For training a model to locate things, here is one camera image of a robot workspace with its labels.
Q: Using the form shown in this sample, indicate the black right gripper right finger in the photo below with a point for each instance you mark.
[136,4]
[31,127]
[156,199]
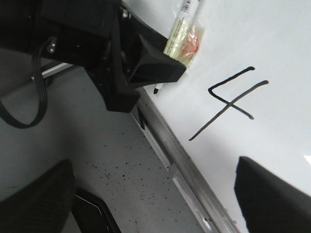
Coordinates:
[269,204]

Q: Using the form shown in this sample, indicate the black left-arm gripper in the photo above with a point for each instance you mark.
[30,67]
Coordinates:
[86,33]

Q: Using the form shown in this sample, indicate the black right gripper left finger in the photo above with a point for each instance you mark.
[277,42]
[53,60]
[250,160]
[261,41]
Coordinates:
[44,205]

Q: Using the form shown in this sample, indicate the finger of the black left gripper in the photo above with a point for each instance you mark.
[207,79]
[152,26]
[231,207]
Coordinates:
[149,65]

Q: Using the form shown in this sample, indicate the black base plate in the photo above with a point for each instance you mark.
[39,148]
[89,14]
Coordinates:
[92,215]

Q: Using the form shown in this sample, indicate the white whiteboard with aluminium frame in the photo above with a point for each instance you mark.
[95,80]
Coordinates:
[247,93]

